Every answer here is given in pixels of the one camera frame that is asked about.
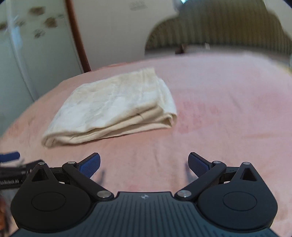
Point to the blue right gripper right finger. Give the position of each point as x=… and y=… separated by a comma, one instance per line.
x=208, y=174

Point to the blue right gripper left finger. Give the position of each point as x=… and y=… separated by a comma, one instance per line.
x=80, y=174

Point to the cream white pants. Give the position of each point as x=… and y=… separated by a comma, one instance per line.
x=120, y=105

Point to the pink bed blanket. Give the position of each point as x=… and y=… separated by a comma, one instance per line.
x=231, y=107

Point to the frosted glass wardrobe door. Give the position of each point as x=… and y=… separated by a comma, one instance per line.
x=37, y=53

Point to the olive striped headboard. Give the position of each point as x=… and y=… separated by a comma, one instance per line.
x=242, y=24

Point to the brown wooden door frame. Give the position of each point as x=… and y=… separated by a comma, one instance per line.
x=77, y=36

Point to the white wall switch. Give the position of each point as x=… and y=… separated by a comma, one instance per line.
x=137, y=5

